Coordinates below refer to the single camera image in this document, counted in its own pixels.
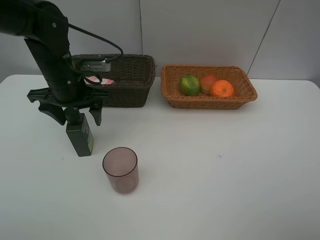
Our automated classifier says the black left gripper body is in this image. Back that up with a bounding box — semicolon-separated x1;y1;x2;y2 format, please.
27;75;110;109

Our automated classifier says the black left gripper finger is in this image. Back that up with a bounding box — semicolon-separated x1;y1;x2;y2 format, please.
89;102;103;126
38;103;66;125

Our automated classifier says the dark green pump bottle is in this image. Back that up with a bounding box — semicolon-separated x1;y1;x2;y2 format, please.
64;107;94;157

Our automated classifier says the pink squeeze bottle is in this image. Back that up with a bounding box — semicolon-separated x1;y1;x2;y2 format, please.
84;75;116;87

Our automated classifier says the green lime fruit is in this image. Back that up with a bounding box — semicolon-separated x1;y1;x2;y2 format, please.
179;75;200;97

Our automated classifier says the red-orange peach fruit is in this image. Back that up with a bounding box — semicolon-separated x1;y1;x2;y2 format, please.
199;74;218;94

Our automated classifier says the orange mandarin fruit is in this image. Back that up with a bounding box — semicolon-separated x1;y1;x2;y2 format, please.
210;79;235;98

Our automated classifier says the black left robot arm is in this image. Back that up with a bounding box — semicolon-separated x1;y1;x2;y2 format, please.
0;0;109;126

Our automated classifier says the dark brown wicker basket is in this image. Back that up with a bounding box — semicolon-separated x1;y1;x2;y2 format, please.
86;54;156;108

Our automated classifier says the translucent purple plastic cup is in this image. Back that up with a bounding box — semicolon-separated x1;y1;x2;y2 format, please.
102;147;139;194

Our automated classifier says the tan wicker basket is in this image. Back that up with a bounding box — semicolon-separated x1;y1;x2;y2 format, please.
161;64;258;110

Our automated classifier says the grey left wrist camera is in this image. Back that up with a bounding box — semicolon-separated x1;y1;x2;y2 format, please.
72;55;111;73

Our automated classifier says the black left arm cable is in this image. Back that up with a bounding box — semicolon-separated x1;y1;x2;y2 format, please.
62;22;125;62

